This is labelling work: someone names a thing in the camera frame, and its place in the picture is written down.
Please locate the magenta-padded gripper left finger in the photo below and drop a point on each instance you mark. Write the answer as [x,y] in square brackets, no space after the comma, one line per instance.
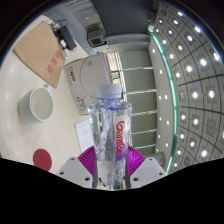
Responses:
[75,171]

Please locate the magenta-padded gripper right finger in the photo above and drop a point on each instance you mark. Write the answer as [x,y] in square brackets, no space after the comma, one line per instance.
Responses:
[146,171]

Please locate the clear plastic water bottle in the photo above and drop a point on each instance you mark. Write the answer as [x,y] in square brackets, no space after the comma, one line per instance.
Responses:
[110,133]

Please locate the flat round red coaster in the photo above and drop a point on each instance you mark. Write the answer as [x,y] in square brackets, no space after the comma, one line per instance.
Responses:
[42,160]

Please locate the white ceramic mug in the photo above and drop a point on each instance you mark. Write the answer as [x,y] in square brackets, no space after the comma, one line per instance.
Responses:
[36,105]

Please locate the large white cardboard box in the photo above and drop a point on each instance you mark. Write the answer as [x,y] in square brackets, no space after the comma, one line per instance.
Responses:
[85,80]

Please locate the round ceiling lights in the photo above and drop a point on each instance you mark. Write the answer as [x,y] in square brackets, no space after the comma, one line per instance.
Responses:
[189,68]

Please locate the brown paper envelope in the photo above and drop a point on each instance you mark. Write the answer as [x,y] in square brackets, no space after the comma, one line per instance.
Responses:
[38,51]

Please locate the black power adapter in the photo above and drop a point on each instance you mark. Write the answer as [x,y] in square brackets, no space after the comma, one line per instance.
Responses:
[66,37]

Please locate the grey box monitor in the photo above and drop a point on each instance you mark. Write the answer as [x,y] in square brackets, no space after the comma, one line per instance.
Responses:
[96,37]

